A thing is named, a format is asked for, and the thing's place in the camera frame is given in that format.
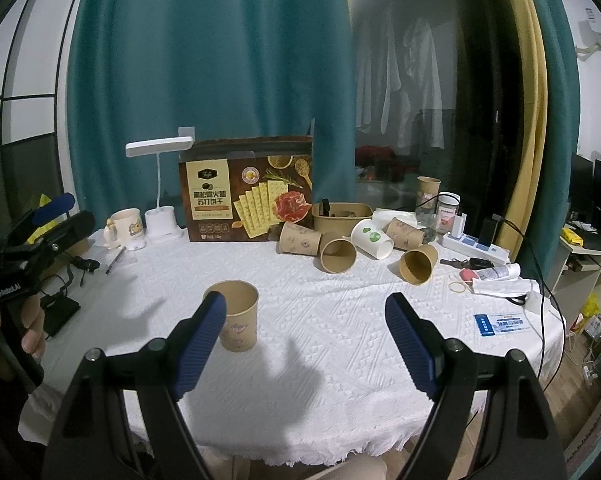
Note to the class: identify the black power adapter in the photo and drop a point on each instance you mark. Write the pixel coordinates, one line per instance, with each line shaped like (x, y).
(489, 232)

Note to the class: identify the black scissors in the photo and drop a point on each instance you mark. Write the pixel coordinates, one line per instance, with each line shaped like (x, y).
(517, 300)

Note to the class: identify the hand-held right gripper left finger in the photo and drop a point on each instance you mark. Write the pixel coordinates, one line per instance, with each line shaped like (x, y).
(200, 347)

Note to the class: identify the brown paper cup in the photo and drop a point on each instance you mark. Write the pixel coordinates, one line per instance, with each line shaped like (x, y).
(238, 320)
(338, 256)
(428, 190)
(405, 234)
(300, 240)
(419, 265)

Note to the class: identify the pink round object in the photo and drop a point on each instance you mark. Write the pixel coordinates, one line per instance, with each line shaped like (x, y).
(467, 275)

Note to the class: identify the black pen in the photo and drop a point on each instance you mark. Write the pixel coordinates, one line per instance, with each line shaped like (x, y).
(115, 260)

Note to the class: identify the white textured tablecloth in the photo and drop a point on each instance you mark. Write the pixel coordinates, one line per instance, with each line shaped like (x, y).
(320, 340)

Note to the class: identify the white side desk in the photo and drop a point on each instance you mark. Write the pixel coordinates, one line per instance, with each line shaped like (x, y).
(587, 265)

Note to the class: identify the glass jar with white lid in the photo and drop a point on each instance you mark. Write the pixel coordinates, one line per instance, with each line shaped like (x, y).
(448, 212)

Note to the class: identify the brown paper bowl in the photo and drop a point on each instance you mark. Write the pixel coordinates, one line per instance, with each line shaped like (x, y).
(343, 220)

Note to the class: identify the blue and white card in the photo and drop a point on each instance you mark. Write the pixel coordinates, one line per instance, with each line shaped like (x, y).
(500, 324)

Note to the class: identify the cream cartoon mug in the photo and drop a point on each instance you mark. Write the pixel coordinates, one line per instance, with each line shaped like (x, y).
(128, 230)

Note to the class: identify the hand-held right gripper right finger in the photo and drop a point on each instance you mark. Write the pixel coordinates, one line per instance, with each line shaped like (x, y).
(413, 347)

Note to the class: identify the crumpled white tissue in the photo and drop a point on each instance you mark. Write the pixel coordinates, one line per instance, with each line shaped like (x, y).
(393, 216)

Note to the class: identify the white charger plug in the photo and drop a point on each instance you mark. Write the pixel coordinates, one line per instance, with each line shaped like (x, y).
(459, 226)

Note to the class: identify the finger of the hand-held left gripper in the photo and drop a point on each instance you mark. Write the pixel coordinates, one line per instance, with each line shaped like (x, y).
(75, 230)
(55, 207)

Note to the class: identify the yellow packet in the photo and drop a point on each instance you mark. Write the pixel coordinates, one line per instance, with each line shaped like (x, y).
(573, 236)

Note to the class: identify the person's left hand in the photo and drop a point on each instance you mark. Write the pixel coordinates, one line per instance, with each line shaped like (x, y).
(33, 327)

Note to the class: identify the yellow curtain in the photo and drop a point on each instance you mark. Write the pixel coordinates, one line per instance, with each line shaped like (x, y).
(522, 135)

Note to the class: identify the brown cracker box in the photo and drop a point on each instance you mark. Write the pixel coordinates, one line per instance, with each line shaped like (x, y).
(215, 195)

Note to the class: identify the hanging white garments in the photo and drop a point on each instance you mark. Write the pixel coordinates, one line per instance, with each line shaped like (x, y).
(400, 75)

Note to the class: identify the teal curtain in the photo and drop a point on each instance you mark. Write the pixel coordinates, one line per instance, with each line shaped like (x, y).
(205, 60)
(550, 110)

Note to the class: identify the white green-dotted paper cup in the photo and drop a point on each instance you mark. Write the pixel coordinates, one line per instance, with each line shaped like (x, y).
(370, 237)

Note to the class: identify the white power strip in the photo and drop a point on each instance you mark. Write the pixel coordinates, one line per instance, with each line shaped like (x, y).
(473, 250)

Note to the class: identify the black key bunch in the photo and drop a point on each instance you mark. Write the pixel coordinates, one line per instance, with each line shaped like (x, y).
(468, 262)

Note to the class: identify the white desk lamp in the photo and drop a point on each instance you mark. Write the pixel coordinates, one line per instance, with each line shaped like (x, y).
(163, 222)

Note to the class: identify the white printed tube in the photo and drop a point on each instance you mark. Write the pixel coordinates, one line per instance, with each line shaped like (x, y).
(497, 273)

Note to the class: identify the yellow rubber band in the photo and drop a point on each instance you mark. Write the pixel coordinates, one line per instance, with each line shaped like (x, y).
(458, 288)

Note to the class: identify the black flat box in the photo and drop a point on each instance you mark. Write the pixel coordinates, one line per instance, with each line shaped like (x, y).
(60, 312)

